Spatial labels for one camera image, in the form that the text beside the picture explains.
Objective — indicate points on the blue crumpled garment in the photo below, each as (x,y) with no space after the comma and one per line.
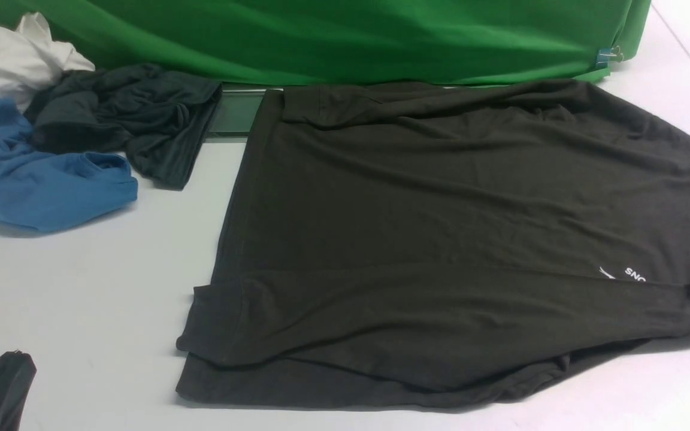
(45,192)

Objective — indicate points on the green backdrop cloth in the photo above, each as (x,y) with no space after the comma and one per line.
(286,43)

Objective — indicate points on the dark teal crumpled garment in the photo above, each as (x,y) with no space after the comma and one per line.
(158,118)

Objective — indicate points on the white crumpled garment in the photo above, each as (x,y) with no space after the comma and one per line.
(31,60)

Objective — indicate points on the blue binder clip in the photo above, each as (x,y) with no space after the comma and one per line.
(608,55)

